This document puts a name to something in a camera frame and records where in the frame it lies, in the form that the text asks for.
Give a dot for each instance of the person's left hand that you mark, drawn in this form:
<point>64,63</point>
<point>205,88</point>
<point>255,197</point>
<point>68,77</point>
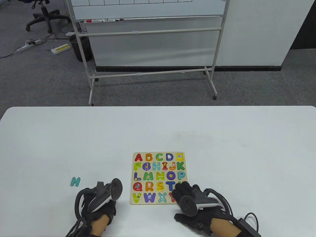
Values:
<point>98,217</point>

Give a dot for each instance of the person's right hand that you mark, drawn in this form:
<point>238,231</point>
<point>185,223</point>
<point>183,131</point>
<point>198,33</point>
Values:
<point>205,218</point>

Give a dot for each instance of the person's left thumb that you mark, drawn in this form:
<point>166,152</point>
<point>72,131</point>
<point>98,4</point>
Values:
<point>112,211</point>

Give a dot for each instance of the person's right thumb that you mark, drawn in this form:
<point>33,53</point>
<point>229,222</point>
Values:
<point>179,217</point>

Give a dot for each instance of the person's left forearm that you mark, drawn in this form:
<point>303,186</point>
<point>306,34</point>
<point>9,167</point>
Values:
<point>100,226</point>

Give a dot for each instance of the person's right forearm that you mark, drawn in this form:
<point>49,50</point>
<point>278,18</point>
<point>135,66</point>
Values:
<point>224,228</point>

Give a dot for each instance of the grey controller on left glove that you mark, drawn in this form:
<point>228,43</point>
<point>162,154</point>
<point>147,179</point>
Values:
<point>105,195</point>

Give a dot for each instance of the grey controller on glove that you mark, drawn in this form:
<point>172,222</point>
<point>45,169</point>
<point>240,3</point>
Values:
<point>195,202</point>
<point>105,195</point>

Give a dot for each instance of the grey controller on right glove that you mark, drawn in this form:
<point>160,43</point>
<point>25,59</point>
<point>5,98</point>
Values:
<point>195,202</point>

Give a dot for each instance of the wooden alphabet puzzle board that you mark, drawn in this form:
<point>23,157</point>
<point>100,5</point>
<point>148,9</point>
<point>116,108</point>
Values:
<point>140,203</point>

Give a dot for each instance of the set of colourful puzzle letters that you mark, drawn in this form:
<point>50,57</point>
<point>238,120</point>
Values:
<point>158,175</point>

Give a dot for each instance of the teal wooden letter piece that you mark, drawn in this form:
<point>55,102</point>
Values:
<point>75,181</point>

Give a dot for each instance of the black wrist-mounted box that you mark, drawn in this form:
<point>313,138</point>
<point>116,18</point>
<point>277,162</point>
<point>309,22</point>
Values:
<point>249,228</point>

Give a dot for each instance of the black waste bin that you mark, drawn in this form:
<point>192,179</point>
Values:
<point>80,48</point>

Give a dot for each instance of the white and yellow power strip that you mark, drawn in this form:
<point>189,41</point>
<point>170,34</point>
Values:
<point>60,49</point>

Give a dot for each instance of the black whiteboard marker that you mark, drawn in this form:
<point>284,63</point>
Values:
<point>113,20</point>

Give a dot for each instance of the rolling whiteboard on grey stand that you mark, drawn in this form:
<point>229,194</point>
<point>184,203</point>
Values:
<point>148,9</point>

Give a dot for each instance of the black office chair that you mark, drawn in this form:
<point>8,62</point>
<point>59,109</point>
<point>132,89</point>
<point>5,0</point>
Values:
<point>45,14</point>

